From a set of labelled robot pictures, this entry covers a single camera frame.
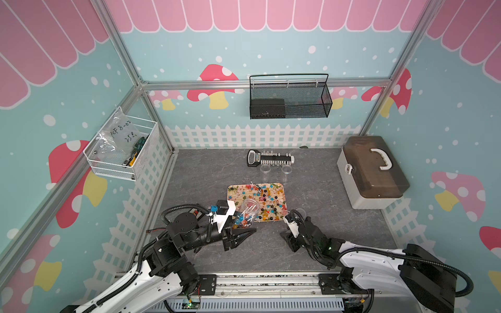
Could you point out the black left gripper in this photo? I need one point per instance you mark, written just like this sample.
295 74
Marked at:
227 238

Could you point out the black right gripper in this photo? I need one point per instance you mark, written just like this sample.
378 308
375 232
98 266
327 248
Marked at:
291 240

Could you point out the clear plastic candy jar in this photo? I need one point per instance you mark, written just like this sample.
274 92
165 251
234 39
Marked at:
265 170

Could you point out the clear jar with brown candies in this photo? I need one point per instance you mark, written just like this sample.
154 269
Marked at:
286 172

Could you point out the clear plastic jar lid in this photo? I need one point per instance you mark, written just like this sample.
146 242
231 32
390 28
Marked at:
302 213

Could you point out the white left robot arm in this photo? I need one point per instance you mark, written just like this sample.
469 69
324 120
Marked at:
162 269

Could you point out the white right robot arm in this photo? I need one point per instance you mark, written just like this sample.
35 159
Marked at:
411 271

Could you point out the floral rectangular tray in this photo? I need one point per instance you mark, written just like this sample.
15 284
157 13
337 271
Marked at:
270 196

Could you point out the brown lidded white storage box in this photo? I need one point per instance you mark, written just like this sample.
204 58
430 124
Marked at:
370 173

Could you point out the black box in mesh basket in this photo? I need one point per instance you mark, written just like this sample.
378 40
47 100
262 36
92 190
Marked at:
267 109

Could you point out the green tool in white basket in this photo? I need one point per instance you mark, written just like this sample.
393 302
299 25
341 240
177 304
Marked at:
135 152

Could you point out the clear plastic zip bag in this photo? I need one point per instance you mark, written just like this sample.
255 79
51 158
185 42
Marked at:
117 137

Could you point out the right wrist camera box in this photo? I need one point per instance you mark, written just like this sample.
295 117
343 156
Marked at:
293 222

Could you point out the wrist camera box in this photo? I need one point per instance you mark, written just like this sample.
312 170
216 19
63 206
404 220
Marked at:
293 222
221 212

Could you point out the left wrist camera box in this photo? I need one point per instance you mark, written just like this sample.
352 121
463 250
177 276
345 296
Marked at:
221 212

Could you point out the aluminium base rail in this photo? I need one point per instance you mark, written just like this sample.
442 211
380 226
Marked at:
275 292

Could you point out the black wire mesh basket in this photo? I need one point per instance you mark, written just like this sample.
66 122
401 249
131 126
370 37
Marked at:
305 95

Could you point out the white wire wall basket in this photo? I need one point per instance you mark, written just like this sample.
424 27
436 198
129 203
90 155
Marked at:
112 167

